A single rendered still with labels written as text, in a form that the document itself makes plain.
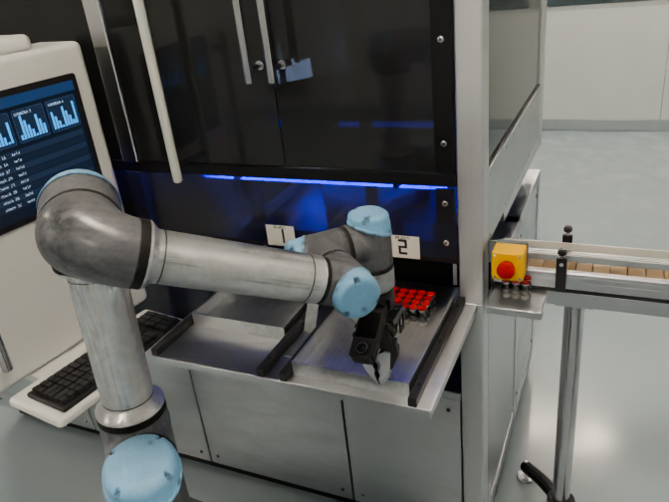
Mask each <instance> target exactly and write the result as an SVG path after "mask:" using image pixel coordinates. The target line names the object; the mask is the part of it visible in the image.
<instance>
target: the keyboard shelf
mask: <svg viewBox="0 0 669 502"><path fill-rule="evenodd" d="M147 311H150V310H143V311H141V312H140V313H138V314H137V315H136V318H139V317H140V316H141V315H143V314H144V313H146V312H147ZM86 352H87V349H86V345H85V342H84V340H82V341H80V342H79V343H77V344H75V345H74V346H72V347H71V348H69V349H68V350H66V351H65V352H63V353H61V354H60V355H58V356H57V357H55V358H54V359H52V360H51V361H49V362H48V363H46V364H44V365H43V366H41V367H40V368H38V369H37V370H35V371H34V372H32V373H30V374H29V375H27V376H25V377H24V378H26V379H28V380H31V381H33V383H32V384H30V385H29V386H27V387H26V388H24V389H23V390H21V391H20V392H18V393H17V394H15V395H14V396H12V397H11V398H10V403H11V405H12V406H13V407H15V408H18V409H20V410H22V411H24V412H26V413H29V414H31V415H33V416H35V417H37V418H40V419H42V420H44V421H46V422H48V423H51V424H53V425H55V426H57V427H63V426H65V425H67V424H68V423H70V422H71V421H72V420H74V419H75V418H76V417H78V416H79V415H80V414H82V413H83V412H84V411H86V410H87V409H88V408H90V407H91V406H92V405H94V404H95V403H96V402H98V401H99V400H100V399H101V398H100V395H99V391H98V390H95V391H94V392H92V393H91V394H90V395H88V396H87V397H86V398H84V399H83V400H82V401H80V402H79V403H77V404H76V405H75V406H73V407H72V408H71V409H69V410H68V411H67V412H61V411H59V410H57V409H54V408H52V407H50V406H47V405H45V404H43V403H41V402H38V401H36V400H34V399H32V398H30V397H28V395H27V393H28V392H29V391H31V390H32V388H33V387H34V386H36V385H37V384H39V383H40V382H42V381H43V380H47V378H48V377H50V376H51V375H54V373H56V372H57V371H60V370H61V369H62V368H63V367H65V366H67V365H68V364H69V363H71V362H73V361H74V360H75V359H77V358H80V357H81V355H83V354H84V353H86Z"/></svg>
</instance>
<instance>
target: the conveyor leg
mask: <svg viewBox="0 0 669 502"><path fill-rule="evenodd" d="M555 306H563V305H555ZM584 309H588V308H581V307H572V306H564V308H563V324H562V340H561V356H560V371H559V387H558V403H557V434H556V450H555V466H554V482H553V499H554V500H555V501H556V502H568V501H569V497H570V484H571V473H572V460H573V447H574V435H575V422H576V410H577V397H578V385H579V372H580V360H581V347H582V334H583V322H584ZM589 310H593V309H589Z"/></svg>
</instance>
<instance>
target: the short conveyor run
mask: <svg viewBox="0 0 669 502"><path fill-rule="evenodd" d="M563 231H564V232H565V233H566V234H563V235H562V242H553V241H542V240H529V239H516V238H504V240H516V241H528V242H529V247H531V248H529V261H528V269H527V272H526V274H525V276H526V275H528V276H531V277H532V280H531V282H532V289H536V290H545V291H548V298H547V304H555V305H564V306H572V307H581V308H589V309H596V310H605V311H613V312H622V313H630V314H639V315H647V316H656V317H664V318H669V260H667V259H669V251H666V250H654V249H641V248H628V247H616V246H603V245H591V244H578V243H572V234H569V233H570V232H571V231H572V226H570V225H566V226H565V227H564V228H563ZM539 248H543V249H539ZM550 249H555V250H550ZM573 251H578V252H573ZM585 252H590V253H585ZM597 253H601V254H597ZM608 254H613V255H608ZM620 255H625V256H620ZM632 256H637V257H632ZM644 257H649V258H644ZM656 258H661V259H656Z"/></svg>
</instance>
